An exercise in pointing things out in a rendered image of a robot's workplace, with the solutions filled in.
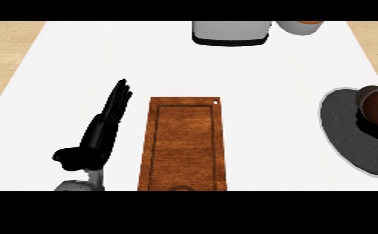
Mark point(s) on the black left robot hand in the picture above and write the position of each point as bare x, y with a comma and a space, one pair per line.
100, 134

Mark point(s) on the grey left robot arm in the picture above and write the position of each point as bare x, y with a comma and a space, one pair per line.
82, 183

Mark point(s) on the dark grey pan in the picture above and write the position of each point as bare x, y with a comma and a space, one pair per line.
344, 134

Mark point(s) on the grey appliance with black base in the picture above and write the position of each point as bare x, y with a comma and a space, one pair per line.
230, 33

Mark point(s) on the grey round container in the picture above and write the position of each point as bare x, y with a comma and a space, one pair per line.
299, 27

